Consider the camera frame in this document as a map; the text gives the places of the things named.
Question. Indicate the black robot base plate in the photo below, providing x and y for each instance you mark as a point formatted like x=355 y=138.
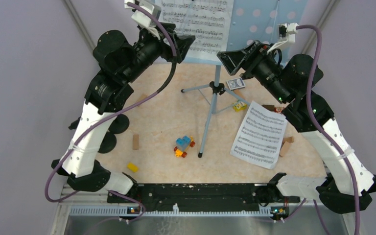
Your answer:
x=212 y=199

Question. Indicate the black microphone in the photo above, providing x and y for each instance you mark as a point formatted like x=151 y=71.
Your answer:
x=113 y=129

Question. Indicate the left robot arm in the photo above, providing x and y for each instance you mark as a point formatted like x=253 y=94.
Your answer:
x=120 y=64

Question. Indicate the blue music stand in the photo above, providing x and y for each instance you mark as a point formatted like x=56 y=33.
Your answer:
x=251 y=19

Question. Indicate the wooden block far left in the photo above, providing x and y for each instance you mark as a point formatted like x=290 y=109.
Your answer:
x=142 y=99

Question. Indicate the toy block car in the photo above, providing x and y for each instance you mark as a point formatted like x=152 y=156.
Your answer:
x=182 y=144

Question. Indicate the dark brown block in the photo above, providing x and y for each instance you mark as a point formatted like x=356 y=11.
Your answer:
x=271 y=108

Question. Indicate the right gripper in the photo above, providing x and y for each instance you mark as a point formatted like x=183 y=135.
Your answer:
x=232 y=60

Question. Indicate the yellow toy brick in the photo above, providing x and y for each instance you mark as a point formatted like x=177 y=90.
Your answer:
x=132 y=167

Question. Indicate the sheet music page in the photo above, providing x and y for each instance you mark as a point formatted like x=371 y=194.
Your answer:
x=259 y=137
x=208 y=20

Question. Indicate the yellow printed toy block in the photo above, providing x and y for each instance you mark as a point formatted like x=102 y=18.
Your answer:
x=239 y=106

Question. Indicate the wooden block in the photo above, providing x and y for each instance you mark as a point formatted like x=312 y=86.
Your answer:
x=142 y=99
x=136 y=142
x=288 y=139
x=285 y=147

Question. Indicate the wooden block lower right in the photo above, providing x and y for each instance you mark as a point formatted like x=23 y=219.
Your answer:
x=285 y=147

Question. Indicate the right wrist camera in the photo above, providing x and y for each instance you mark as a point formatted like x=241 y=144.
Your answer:
x=287 y=32

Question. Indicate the red owl toy block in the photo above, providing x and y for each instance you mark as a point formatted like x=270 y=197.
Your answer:
x=279 y=109

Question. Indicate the playing card box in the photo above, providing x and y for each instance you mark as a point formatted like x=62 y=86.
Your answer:
x=236 y=83

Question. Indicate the wooden block upper right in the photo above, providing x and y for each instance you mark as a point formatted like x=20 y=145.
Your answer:
x=288 y=139

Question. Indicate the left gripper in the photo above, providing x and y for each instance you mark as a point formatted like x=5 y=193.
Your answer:
x=180 y=43

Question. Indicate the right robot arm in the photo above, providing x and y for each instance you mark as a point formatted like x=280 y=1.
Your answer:
x=348 y=185

